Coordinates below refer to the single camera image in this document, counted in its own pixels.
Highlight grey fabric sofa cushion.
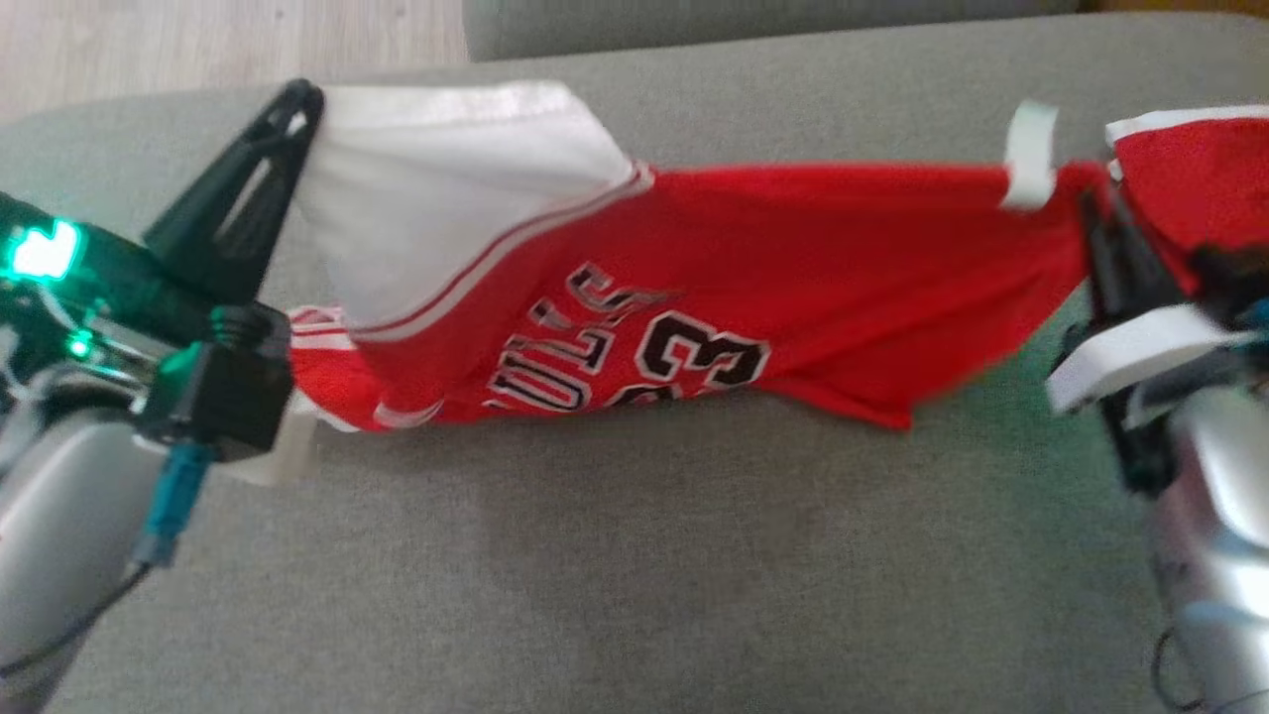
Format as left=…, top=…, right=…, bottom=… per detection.
left=461, top=0, right=1084, bottom=62

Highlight grey fabric sofa seat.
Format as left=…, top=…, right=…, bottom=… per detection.
left=0, top=10, right=1269, bottom=714

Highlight red shorts with white stripes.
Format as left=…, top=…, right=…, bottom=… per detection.
left=1103, top=104, right=1269, bottom=296

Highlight red white basketball jersey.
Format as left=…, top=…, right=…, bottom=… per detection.
left=286, top=79, right=1126, bottom=434

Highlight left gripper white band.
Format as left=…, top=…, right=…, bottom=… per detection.
left=0, top=79, right=327, bottom=403

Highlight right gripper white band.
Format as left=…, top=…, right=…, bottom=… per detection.
left=1046, top=186, right=1256, bottom=494

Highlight black left cable teal plug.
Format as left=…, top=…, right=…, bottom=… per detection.
left=0, top=441, right=215, bottom=677

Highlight thin black right cable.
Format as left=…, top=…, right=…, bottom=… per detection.
left=1150, top=625, right=1206, bottom=714

